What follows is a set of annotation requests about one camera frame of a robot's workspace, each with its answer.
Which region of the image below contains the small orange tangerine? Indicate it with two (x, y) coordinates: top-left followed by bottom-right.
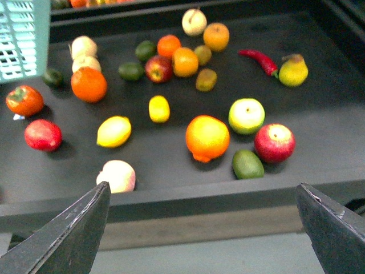
(157, 34), (181, 59)

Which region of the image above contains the white pear lower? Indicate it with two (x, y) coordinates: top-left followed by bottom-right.
(72, 55), (102, 72)

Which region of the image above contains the black fruit display shelf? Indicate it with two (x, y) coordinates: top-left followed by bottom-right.
(1, 1), (364, 232)

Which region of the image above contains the green avocado front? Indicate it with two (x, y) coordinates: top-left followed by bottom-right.
(232, 149), (265, 179)

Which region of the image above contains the red apple front right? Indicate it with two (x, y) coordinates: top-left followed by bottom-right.
(254, 123), (296, 164)

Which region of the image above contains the large round orange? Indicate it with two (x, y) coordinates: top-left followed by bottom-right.
(71, 67), (107, 103)

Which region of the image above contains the light blue shopping basket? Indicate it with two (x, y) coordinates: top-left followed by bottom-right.
(1, 1), (51, 83)

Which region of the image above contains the yellow orange fruit middle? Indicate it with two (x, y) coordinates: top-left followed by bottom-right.
(172, 47), (199, 78)

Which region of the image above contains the small yellow oval fruit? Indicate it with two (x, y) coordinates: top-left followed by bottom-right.
(148, 95), (171, 123)

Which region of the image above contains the orange persimmon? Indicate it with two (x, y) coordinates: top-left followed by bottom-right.
(6, 85), (44, 117)

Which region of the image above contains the green avocado middle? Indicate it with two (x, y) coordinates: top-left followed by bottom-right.
(118, 62), (144, 81)

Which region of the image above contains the golden yellow apple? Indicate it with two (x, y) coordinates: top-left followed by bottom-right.
(203, 22), (230, 52)

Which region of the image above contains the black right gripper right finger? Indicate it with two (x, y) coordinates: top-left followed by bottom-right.
(295, 183), (364, 273)

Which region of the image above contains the red chili pepper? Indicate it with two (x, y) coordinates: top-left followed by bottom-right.
(238, 49), (279, 79)

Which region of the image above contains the dark green avocado left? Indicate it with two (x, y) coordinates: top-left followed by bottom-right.
(42, 68), (63, 88)

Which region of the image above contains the large orange with knob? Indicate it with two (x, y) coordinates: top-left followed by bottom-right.
(185, 115), (230, 163)

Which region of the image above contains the brown kiwi lower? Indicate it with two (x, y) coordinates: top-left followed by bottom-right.
(195, 68), (217, 92)

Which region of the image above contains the green apple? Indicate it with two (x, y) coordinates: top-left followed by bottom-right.
(228, 98), (265, 135)

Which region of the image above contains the green lime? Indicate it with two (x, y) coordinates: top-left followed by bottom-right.
(135, 40), (157, 62)

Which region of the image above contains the green kiwi upper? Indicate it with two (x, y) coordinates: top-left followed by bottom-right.
(194, 45), (212, 66)

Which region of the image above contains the red apple middle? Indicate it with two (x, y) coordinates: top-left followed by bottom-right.
(145, 55), (173, 83)

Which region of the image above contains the yellow green pear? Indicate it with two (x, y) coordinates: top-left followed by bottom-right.
(278, 54), (309, 87)

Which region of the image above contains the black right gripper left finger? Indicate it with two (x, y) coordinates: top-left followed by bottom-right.
(1, 182), (111, 273)

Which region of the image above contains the pale pink peach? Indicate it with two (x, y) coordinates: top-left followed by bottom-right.
(96, 160), (136, 194)

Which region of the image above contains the red fruit front left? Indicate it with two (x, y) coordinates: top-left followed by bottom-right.
(24, 119), (63, 152)

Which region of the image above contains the red apple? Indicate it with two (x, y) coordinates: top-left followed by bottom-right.
(254, 123), (296, 164)
(145, 55), (173, 83)

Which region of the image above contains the yellow lemon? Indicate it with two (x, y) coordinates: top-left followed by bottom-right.
(96, 116), (132, 148)

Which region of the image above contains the white round pear with stem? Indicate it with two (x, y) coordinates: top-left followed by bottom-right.
(181, 9), (207, 37)

